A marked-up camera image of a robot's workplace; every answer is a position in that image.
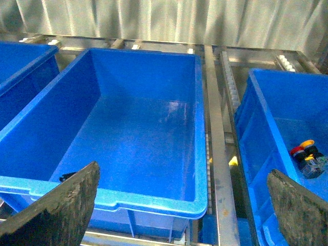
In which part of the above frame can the empty blue middle bin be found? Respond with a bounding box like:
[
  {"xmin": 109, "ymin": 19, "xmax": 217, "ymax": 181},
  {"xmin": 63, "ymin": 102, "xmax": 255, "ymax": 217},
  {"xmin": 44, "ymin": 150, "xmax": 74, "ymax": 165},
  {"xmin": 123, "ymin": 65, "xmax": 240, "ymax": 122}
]
[{"xmin": 1, "ymin": 48, "xmax": 208, "ymax": 241}]

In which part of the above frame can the blue target bin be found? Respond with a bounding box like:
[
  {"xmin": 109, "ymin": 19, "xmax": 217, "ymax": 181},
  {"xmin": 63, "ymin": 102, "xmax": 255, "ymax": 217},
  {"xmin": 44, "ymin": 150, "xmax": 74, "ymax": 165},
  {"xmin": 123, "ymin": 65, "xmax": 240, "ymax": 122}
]
[{"xmin": 234, "ymin": 69, "xmax": 327, "ymax": 245}]

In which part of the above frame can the red mushroom button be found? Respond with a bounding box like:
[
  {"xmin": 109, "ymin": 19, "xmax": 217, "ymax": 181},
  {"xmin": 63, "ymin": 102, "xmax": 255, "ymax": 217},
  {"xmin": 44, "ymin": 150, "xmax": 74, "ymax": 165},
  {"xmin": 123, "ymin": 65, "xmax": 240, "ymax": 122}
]
[{"xmin": 290, "ymin": 146, "xmax": 325, "ymax": 179}]

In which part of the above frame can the metal roller rack frame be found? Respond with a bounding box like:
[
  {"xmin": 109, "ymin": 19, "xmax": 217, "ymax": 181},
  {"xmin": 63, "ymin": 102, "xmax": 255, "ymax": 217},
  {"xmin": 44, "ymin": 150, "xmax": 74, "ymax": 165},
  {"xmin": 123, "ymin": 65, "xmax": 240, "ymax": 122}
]
[{"xmin": 1, "ymin": 32, "xmax": 320, "ymax": 245}]

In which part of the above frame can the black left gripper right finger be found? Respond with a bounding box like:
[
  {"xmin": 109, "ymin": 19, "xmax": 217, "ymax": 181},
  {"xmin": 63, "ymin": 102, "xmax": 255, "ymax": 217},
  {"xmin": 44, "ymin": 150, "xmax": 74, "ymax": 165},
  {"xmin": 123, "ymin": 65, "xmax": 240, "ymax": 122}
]
[{"xmin": 266, "ymin": 169, "xmax": 327, "ymax": 245}]

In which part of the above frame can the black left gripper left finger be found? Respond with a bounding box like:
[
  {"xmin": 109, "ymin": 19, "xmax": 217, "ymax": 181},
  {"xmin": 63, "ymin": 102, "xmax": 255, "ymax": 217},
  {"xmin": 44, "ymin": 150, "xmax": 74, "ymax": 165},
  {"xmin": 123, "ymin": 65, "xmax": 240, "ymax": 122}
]
[{"xmin": 1, "ymin": 161, "xmax": 100, "ymax": 245}]

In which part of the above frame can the blue bin with buttons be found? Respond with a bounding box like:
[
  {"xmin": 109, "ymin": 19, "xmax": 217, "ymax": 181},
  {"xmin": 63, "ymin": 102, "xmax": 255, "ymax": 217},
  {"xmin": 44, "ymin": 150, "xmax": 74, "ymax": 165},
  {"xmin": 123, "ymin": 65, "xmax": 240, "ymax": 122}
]
[{"xmin": 1, "ymin": 42, "xmax": 59, "ymax": 129}]

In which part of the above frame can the yellow mushroom button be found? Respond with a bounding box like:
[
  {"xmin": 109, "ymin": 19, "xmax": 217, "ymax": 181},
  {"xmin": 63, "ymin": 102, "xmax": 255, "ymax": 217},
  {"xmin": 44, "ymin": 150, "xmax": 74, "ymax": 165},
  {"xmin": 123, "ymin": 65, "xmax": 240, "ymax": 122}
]
[{"xmin": 300, "ymin": 139, "xmax": 327, "ymax": 166}]

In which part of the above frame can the small black plastic clip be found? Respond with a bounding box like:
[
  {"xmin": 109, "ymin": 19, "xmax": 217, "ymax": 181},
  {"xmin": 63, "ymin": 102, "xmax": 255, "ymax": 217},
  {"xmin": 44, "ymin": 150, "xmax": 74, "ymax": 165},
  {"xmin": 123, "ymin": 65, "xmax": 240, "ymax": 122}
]
[{"xmin": 59, "ymin": 172, "xmax": 75, "ymax": 182}]

